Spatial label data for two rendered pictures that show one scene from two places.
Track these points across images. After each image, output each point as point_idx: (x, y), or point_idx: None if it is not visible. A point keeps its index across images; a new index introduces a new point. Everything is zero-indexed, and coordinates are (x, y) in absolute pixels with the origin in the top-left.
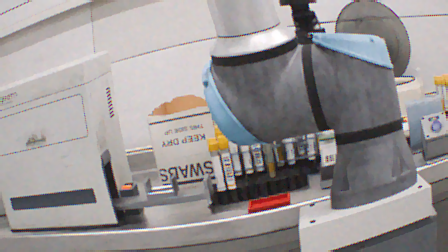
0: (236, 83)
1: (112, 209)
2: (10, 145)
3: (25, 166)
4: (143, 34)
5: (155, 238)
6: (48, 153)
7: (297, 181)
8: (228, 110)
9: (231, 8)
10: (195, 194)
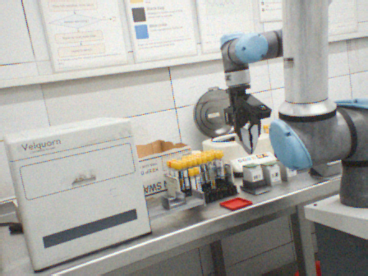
0: (311, 132)
1: (149, 221)
2: (51, 186)
3: (69, 203)
4: (84, 112)
5: (184, 236)
6: (97, 188)
7: (232, 190)
8: (305, 149)
9: (316, 82)
10: (197, 201)
